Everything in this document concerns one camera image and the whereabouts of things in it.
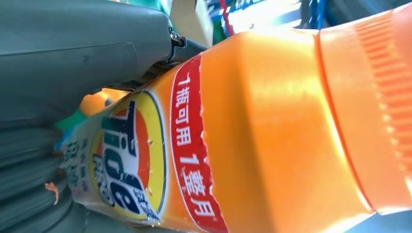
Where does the orange Tide detergent bottle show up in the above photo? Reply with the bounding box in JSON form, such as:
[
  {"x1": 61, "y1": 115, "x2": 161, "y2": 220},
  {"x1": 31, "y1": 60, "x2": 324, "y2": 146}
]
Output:
[{"x1": 54, "y1": 1, "x2": 412, "y2": 233}]

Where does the brown cardboard box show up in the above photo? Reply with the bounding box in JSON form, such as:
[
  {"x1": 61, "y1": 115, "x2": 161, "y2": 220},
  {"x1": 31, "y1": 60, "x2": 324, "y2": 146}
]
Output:
[{"x1": 170, "y1": 0, "x2": 214, "y2": 47}]

